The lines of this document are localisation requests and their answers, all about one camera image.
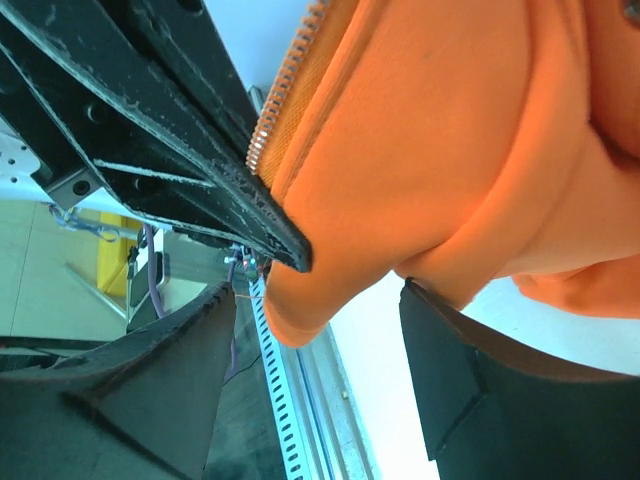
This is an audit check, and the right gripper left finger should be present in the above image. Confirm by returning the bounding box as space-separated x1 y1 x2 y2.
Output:
1 283 236 479

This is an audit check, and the orange zip jacket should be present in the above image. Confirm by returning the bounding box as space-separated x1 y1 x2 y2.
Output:
247 0 639 347

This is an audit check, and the yellow box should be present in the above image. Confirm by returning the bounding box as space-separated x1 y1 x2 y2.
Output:
96 212 142 298

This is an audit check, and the slotted cable duct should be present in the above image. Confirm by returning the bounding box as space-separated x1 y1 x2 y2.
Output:
249 277 309 480

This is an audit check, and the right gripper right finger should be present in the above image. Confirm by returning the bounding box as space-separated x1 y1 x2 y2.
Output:
399 281 639 479

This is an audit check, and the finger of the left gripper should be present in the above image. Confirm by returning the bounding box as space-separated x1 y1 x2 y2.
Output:
101 0 257 150
1 1 311 272

